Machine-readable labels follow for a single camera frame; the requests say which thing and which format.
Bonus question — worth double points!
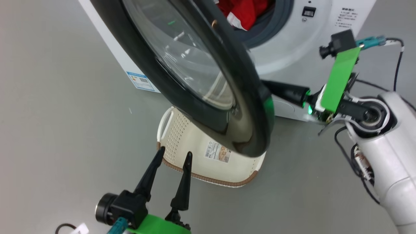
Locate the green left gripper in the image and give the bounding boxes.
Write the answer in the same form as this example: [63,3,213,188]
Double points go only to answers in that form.
[127,146,193,234]

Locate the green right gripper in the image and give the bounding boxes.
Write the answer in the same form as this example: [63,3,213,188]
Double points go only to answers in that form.
[263,47,362,124]

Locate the black-rimmed glass washer door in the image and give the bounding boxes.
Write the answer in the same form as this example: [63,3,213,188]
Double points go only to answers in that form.
[90,0,275,158]

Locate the red white striped garment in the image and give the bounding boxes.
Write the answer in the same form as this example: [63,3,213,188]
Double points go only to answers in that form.
[216,0,270,31]

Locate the cream perforated laundry basket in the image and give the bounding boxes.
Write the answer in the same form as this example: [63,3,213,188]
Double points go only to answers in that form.
[157,107,267,188]

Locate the white front-load washing machine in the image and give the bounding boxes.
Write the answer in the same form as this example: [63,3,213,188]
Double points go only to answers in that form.
[78,0,377,123]

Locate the basket product sticker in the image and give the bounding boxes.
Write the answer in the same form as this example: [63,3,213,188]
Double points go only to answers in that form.
[204,141,232,163]

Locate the grey rubber door gasket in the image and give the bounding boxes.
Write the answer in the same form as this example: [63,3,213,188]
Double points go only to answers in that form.
[234,0,294,49]

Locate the blue energy label sticker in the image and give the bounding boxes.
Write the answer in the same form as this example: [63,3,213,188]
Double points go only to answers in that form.
[126,71,155,91]

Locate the teal left camera connector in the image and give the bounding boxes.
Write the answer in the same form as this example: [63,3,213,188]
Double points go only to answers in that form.
[107,217,129,234]

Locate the teal camera connector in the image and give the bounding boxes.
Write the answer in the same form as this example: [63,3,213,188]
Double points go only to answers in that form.
[356,35,387,50]
[107,217,129,234]

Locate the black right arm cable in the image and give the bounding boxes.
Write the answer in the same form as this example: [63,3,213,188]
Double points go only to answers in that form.
[335,126,381,205]

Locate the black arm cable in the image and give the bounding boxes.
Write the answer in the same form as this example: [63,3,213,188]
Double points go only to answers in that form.
[55,223,77,234]
[335,126,381,205]

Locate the teal right camera connector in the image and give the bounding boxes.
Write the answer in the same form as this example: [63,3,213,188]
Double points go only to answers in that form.
[356,35,387,50]

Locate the white cable tag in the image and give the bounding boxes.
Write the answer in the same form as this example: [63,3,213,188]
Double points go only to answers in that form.
[70,223,89,234]

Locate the black right camera cable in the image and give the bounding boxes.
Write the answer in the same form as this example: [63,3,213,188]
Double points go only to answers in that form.
[385,37,405,92]

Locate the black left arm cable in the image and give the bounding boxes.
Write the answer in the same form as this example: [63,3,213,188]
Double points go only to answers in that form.
[55,223,77,234]

